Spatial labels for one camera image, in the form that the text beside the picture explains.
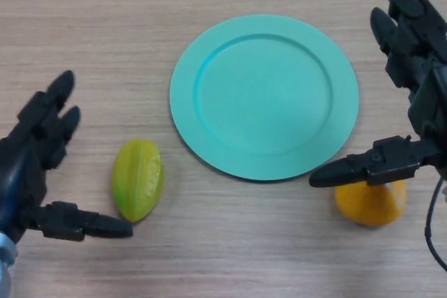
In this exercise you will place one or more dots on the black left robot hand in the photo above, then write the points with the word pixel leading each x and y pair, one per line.
pixel 24 172

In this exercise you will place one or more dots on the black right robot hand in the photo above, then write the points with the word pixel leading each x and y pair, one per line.
pixel 419 109

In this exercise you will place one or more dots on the yellow-green starfruit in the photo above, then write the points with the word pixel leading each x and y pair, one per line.
pixel 138 186

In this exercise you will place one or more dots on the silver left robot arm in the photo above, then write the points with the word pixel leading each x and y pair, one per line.
pixel 5 263

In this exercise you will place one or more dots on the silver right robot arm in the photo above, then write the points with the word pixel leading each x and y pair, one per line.
pixel 444 195

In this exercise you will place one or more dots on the green round plate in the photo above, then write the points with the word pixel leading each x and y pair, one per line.
pixel 263 102

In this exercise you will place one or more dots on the orange fruit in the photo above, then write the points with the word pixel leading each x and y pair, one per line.
pixel 370 203

